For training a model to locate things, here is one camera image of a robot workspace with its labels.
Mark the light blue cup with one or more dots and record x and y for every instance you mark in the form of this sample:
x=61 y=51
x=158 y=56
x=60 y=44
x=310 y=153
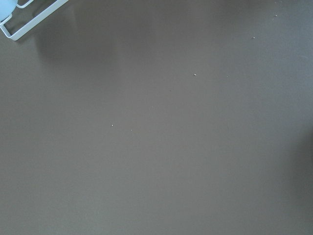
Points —
x=6 y=8

